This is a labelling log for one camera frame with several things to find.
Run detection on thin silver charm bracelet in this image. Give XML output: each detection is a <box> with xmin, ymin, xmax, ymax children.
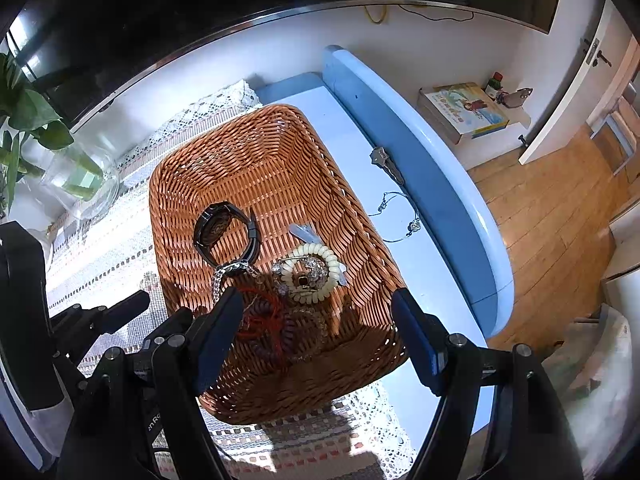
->
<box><xmin>369</xmin><ymin>191</ymin><xmax>422</xmax><ymax>244</ymax></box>

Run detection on white low shelf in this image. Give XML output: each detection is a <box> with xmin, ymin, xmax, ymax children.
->
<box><xmin>417</xmin><ymin>80</ymin><xmax>534</xmax><ymax>171</ymax></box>

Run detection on blue table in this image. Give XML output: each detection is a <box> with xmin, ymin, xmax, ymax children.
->
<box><xmin>250</xmin><ymin>45</ymin><xmax>516</xmax><ymax>441</ymax></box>

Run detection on red string bracelet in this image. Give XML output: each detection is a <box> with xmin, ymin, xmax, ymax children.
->
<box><xmin>235</xmin><ymin>287</ymin><xmax>292</xmax><ymax>342</ymax></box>

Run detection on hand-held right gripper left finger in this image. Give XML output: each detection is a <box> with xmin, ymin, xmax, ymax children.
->
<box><xmin>55</xmin><ymin>287</ymin><xmax>246</xmax><ymax>480</ymax></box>

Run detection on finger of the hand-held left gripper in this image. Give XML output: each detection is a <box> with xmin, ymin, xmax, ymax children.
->
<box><xmin>142</xmin><ymin>307</ymin><xmax>194</xmax><ymax>357</ymax></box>
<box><xmin>50</xmin><ymin>289</ymin><xmax>152</xmax><ymax>362</ymax></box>

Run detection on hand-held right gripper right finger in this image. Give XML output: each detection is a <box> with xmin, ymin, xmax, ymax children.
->
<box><xmin>391</xmin><ymin>287</ymin><xmax>586</xmax><ymax>480</ymax></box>

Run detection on gold chain necklace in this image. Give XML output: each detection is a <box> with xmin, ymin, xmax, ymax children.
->
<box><xmin>292</xmin><ymin>307</ymin><xmax>333</xmax><ymax>364</ymax></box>

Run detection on door handle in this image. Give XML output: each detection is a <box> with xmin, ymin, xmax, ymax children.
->
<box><xmin>580</xmin><ymin>37</ymin><xmax>613</xmax><ymax>69</ymax></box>

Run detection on purple coil hair tie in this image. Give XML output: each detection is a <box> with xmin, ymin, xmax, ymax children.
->
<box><xmin>250</xmin><ymin>305</ymin><xmax>302</xmax><ymax>362</ymax></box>

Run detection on silver chain bracelet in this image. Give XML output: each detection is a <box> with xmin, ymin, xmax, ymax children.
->
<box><xmin>210</xmin><ymin>259</ymin><xmax>261</xmax><ymax>311</ymax></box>

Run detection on black wristwatch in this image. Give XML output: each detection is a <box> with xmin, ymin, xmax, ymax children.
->
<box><xmin>194</xmin><ymin>201</ymin><xmax>261</xmax><ymax>267</ymax></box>

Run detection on brown wicker basket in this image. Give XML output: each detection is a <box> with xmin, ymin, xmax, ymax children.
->
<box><xmin>149</xmin><ymin>104</ymin><xmax>412</xmax><ymax>425</ymax></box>

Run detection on white lace tablecloth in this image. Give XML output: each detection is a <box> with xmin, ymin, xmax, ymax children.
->
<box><xmin>45</xmin><ymin>79</ymin><xmax>416</xmax><ymax>480</ymax></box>

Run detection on illustrated book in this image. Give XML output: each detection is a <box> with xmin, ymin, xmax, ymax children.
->
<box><xmin>417</xmin><ymin>82</ymin><xmax>511</xmax><ymax>147</ymax></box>

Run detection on white door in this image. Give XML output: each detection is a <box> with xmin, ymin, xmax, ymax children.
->
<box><xmin>517</xmin><ymin>0</ymin><xmax>640</xmax><ymax>166</ymax></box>

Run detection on black television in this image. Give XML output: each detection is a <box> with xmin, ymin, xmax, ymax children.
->
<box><xmin>0</xmin><ymin>0</ymin><xmax>566</xmax><ymax>126</ymax></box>

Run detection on clear bead bracelet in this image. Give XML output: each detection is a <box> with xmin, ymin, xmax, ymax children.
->
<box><xmin>289</xmin><ymin>225</ymin><xmax>348</xmax><ymax>288</ymax></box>

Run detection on green plant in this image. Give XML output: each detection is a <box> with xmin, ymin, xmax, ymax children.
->
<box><xmin>0</xmin><ymin>52</ymin><xmax>76</xmax><ymax>216</ymax></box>

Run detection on white cloth bag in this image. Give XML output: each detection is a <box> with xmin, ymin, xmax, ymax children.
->
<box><xmin>540</xmin><ymin>304</ymin><xmax>640</xmax><ymax>463</ymax></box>

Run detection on black cable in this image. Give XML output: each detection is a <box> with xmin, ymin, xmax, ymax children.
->
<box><xmin>397</xmin><ymin>4</ymin><xmax>476</xmax><ymax>23</ymax></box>

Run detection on cream beaded bracelet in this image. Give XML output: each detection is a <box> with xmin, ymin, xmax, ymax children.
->
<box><xmin>279</xmin><ymin>244</ymin><xmax>342</xmax><ymax>303</ymax></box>

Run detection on glass vase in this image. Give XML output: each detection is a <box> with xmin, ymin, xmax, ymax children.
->
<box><xmin>37</xmin><ymin>145</ymin><xmax>121</xmax><ymax>221</ymax></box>

